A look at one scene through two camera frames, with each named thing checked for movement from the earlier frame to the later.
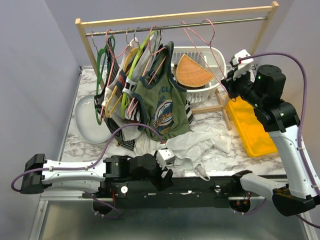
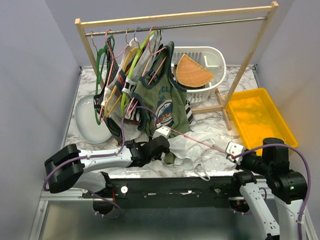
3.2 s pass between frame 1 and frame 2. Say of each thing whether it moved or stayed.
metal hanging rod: stayed
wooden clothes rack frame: stayed
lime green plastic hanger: stayed
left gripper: moved
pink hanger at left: stayed
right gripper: moved
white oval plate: stayed
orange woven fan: stayed
